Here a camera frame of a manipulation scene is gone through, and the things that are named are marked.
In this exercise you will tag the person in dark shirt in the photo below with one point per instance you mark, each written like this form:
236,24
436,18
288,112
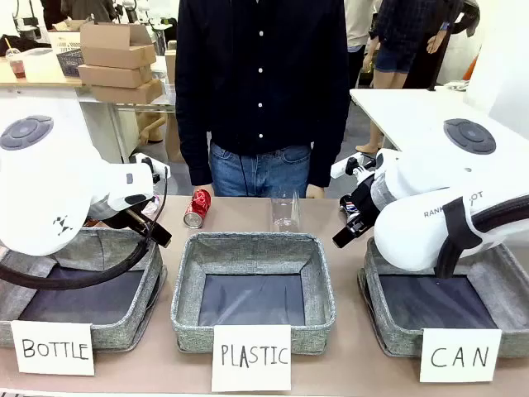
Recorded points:
260,82

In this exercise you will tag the person in white shirt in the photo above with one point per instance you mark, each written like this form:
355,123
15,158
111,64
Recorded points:
357,25

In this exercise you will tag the white table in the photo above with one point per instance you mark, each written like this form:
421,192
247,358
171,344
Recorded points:
405,107

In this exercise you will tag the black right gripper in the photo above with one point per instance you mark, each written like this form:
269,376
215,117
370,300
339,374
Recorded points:
363,202

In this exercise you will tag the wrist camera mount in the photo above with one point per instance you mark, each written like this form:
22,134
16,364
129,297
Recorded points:
351,166
151,167

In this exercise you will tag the figure in plaid shirt shorts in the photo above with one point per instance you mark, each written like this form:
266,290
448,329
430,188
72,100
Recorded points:
401,33

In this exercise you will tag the clear plastic bottle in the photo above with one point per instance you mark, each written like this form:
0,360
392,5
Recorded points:
285,213

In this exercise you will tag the person's left hand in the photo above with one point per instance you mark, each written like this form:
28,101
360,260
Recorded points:
316,191

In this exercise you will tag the person's right forearm dark sleeve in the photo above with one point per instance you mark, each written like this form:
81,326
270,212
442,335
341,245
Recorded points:
194,157

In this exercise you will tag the wooden top table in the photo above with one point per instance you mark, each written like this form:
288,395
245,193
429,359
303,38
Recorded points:
8,80

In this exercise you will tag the grey fabric basket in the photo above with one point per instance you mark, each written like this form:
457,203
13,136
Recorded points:
120,335
248,248
392,331

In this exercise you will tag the white plastic container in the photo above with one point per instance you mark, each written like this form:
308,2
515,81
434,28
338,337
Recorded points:
43,66

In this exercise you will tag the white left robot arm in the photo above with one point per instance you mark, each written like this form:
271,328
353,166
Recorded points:
41,186

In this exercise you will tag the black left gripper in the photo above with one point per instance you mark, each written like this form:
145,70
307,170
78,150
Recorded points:
124,221

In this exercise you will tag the plastic cup red drink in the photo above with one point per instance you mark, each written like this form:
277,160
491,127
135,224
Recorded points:
15,64

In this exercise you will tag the paper label reading plastic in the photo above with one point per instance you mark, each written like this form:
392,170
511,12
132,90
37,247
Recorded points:
251,357

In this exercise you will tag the paper label reading bottle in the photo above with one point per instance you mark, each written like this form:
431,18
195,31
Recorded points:
53,349

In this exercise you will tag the black bag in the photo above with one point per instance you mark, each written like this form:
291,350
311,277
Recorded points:
20,43

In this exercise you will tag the open cardboard box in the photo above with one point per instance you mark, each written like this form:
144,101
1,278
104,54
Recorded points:
115,45

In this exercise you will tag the beige mannequin legs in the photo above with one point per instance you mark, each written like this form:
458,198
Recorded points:
173,136

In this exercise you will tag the paper label reading can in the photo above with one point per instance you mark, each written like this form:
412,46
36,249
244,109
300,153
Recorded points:
459,355

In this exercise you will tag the crushed red soda can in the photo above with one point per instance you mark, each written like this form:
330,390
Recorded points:
198,207

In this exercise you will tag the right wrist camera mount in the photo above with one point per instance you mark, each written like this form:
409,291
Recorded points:
351,166

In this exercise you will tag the black mesh basket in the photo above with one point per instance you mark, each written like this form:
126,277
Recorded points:
70,62

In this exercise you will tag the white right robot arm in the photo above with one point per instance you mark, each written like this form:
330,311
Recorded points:
434,178

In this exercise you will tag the white plastic crate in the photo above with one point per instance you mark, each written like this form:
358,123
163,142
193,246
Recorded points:
64,41

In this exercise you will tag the flat cardboard box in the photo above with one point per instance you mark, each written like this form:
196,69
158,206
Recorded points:
111,76
128,93

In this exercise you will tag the person's left forearm dark sleeve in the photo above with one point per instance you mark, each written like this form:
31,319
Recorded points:
326,157

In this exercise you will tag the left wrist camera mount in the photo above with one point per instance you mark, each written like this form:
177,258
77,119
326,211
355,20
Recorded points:
151,167

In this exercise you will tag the white desk with legs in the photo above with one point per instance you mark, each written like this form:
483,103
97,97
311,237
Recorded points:
124,108

